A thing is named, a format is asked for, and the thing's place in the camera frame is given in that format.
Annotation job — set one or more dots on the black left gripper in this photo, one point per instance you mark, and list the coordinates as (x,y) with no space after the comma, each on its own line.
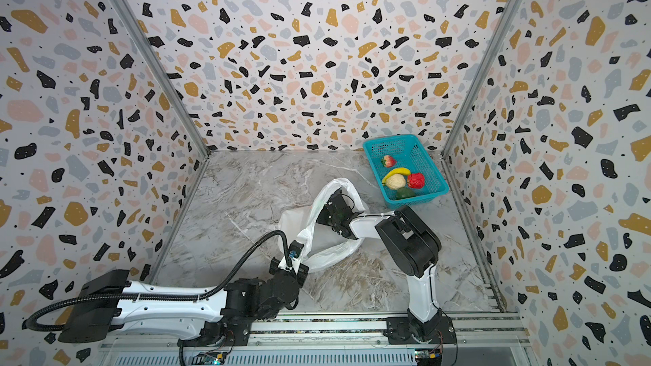
(292,267)

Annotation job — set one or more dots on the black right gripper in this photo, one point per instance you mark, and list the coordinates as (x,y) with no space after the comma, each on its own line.
(337,208)

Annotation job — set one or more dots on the white plastic bag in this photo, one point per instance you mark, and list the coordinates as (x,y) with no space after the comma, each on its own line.
(322,247)

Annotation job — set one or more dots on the cream pear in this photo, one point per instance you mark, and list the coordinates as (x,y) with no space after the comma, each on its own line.
(396,182)

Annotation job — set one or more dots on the green fruit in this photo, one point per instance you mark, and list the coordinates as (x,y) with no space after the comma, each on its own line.
(404,193)

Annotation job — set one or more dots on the red strawberry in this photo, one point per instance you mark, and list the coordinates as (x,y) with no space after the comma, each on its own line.
(388,161)

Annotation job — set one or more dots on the yellow banana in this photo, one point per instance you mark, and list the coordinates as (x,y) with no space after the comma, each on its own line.
(397,171)

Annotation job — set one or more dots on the red apple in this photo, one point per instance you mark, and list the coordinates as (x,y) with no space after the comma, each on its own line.
(416,181)

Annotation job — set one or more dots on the teal plastic mesh basket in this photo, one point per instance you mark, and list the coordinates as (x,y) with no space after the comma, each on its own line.
(410,154)

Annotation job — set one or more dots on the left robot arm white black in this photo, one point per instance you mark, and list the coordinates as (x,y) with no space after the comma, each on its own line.
(112,303)

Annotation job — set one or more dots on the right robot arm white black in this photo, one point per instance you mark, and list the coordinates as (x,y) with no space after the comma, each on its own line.
(414,248)

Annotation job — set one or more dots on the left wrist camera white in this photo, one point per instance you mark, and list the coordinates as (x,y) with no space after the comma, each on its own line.
(295,250)

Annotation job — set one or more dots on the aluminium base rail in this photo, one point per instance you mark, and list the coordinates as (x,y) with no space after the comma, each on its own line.
(339,339)

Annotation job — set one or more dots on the right aluminium corner post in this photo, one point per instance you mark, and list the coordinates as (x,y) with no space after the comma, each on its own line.
(489,56)

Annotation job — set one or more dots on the aluminium corner post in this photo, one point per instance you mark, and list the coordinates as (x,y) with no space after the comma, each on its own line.
(139,38)
(489,56)

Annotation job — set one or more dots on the left aluminium corner post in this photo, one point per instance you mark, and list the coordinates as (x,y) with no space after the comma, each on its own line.
(139,38)

